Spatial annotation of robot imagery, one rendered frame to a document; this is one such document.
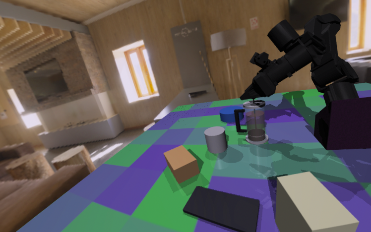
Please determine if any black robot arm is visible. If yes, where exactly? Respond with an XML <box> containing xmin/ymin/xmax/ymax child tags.
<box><xmin>250</xmin><ymin>13</ymin><xmax>359</xmax><ymax>105</ymax></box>

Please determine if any blue short cylinder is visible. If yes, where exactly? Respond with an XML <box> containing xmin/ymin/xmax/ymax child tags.
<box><xmin>220</xmin><ymin>106</ymin><xmax>244</xmax><ymax>122</ymax></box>

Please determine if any brown cube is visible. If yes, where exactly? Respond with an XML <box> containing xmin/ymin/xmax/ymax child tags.
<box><xmin>163</xmin><ymin>145</ymin><xmax>200</xmax><ymax>184</ymax></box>

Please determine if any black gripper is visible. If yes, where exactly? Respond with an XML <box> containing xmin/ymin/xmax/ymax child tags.
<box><xmin>240</xmin><ymin>56</ymin><xmax>295</xmax><ymax>100</ymax></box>

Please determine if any glass french press with black knob plunger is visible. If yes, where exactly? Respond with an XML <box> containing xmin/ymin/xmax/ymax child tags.
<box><xmin>234</xmin><ymin>98</ymin><xmax>268</xmax><ymax>145</ymax></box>

